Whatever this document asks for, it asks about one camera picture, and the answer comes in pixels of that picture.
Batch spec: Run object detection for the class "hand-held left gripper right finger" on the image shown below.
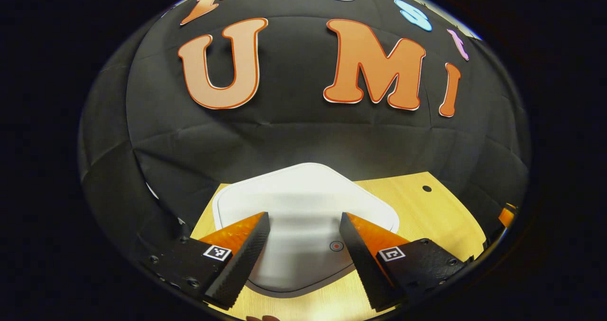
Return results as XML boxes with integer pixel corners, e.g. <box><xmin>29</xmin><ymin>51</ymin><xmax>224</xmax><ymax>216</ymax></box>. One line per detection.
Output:
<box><xmin>339</xmin><ymin>212</ymin><xmax>472</xmax><ymax>312</ymax></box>

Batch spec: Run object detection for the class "black backdrop cloth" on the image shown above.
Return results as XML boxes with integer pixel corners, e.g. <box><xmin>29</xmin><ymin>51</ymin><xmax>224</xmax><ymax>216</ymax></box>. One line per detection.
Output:
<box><xmin>78</xmin><ymin>0</ymin><xmax>531</xmax><ymax>260</ymax></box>

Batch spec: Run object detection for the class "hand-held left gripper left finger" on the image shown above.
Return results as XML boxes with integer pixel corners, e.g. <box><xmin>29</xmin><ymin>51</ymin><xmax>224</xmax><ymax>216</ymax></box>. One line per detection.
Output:
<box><xmin>142</xmin><ymin>211</ymin><xmax>271</xmax><ymax>311</ymax></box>

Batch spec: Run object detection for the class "white desktop garbage bin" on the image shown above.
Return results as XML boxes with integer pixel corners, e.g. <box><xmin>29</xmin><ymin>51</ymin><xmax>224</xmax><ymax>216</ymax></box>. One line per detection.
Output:
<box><xmin>212</xmin><ymin>163</ymin><xmax>400</xmax><ymax>299</ymax></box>

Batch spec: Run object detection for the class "wooden desktop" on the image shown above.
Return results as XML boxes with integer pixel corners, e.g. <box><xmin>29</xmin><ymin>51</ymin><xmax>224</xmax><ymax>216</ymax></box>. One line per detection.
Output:
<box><xmin>190</xmin><ymin>171</ymin><xmax>487</xmax><ymax>321</ymax></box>

